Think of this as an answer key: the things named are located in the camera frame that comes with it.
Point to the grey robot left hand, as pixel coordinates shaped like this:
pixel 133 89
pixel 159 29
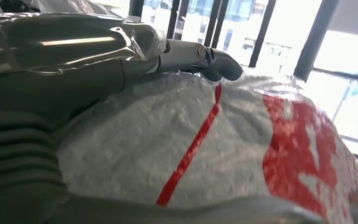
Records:
pixel 58 61

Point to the grey package with black logo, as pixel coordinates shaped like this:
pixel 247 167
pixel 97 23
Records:
pixel 135 148

